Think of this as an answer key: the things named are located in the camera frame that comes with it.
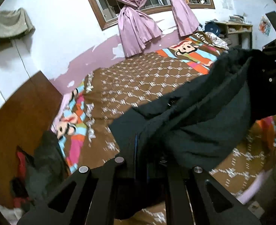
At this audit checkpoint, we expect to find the pink curtain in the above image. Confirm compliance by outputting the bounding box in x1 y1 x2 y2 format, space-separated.
169 0 199 37
116 0 162 57

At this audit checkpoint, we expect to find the wooden shelf desk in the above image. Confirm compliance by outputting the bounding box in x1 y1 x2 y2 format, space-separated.
215 21 253 49

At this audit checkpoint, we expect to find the pink right curtain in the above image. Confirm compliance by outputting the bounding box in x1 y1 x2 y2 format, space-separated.
169 0 199 37

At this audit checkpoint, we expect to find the brown patterned bedspread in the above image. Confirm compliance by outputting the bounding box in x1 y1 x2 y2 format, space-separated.
52 33 276 201

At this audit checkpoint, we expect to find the brown wooden headboard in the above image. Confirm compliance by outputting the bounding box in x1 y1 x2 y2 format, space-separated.
0 72 62 208

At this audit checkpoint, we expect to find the pink left curtain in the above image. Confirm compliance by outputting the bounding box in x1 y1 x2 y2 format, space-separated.
116 0 162 57

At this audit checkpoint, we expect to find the dark clothes pile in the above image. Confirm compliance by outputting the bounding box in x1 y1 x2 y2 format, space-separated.
10 130 68 210

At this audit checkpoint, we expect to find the beige cloth on wall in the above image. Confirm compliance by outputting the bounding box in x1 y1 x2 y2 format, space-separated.
0 8 35 46

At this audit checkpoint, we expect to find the large black jacket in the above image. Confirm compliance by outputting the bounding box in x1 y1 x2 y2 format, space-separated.
109 49 276 220

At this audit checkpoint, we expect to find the dark blue bag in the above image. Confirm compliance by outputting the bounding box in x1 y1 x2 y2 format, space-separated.
204 21 221 36

